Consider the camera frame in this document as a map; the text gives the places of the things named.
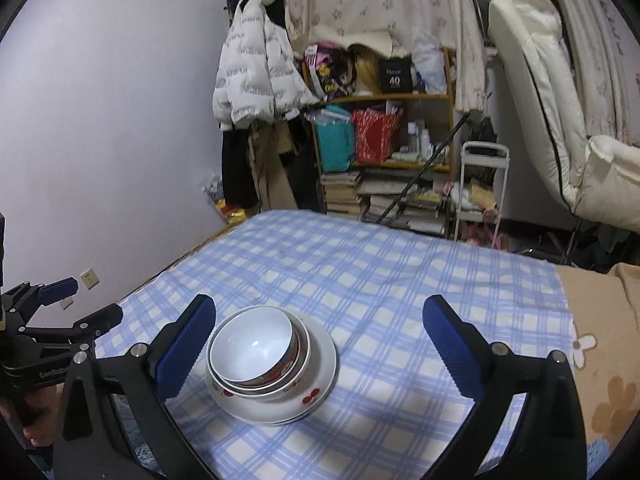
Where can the yellow wooden shelf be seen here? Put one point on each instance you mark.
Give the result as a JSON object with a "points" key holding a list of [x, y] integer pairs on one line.
{"points": [[348, 78]]}

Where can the red patterned small bowl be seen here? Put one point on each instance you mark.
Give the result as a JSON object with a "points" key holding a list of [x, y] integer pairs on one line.
{"points": [[254, 347]]}

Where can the white cherry plate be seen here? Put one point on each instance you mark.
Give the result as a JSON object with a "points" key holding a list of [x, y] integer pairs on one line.
{"points": [[309, 392]]}

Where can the teal bag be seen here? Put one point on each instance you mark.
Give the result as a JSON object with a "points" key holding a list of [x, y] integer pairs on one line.
{"points": [[336, 138]]}

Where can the floral curtain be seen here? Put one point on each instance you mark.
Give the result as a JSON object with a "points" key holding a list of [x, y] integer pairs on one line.
{"points": [[452, 23]]}

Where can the white puffer jacket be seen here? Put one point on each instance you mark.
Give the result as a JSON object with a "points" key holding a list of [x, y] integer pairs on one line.
{"points": [[257, 79]]}

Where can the stack of books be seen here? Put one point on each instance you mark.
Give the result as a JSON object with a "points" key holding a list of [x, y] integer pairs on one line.
{"points": [[340, 194], [423, 209]]}

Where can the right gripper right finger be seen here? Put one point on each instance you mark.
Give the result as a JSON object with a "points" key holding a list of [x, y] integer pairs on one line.
{"points": [[549, 439]]}

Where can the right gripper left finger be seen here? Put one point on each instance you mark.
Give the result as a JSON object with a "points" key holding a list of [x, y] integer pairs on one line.
{"points": [[91, 441]]}

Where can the wall socket upper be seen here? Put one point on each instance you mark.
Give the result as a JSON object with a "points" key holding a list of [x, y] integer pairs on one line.
{"points": [[89, 278]]}

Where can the wall socket lower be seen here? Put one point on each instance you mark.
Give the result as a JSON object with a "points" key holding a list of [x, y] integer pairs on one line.
{"points": [[67, 302]]}

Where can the large white bowl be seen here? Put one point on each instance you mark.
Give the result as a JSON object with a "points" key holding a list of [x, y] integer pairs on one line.
{"points": [[282, 386]]}

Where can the green black pole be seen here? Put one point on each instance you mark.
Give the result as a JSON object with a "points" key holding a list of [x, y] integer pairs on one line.
{"points": [[430, 162]]}

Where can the stack of books left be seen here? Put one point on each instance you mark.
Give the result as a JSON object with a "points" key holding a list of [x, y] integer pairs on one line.
{"points": [[340, 194]]}

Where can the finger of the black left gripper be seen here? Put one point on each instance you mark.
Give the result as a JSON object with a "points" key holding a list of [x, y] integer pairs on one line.
{"points": [[58, 291], [96, 324]]}

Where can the yellow snack bag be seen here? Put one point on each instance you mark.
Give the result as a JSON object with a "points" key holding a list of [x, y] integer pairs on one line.
{"points": [[230, 213]]}

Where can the black box number 40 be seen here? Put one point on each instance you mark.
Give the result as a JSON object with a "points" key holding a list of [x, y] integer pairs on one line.
{"points": [[395, 75]]}

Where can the red bag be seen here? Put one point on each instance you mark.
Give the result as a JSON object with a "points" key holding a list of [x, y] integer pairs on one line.
{"points": [[375, 133]]}

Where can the white leather chair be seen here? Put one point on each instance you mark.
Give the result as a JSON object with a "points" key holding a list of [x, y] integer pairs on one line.
{"points": [[596, 178]]}

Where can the stack of books right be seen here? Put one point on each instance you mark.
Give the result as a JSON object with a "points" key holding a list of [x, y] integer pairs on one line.
{"points": [[423, 209]]}

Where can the person's left hand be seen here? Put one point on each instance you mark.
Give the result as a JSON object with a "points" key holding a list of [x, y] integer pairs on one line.
{"points": [[45, 404]]}

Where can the white metal trolley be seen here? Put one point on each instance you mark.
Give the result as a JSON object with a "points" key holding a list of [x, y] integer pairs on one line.
{"points": [[479, 193]]}

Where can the wall socket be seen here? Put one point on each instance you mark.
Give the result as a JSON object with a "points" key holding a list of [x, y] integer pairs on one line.
{"points": [[89, 278], [67, 302]]}

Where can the beige floral blanket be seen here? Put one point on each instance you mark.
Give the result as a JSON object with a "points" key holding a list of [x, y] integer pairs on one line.
{"points": [[605, 349]]}

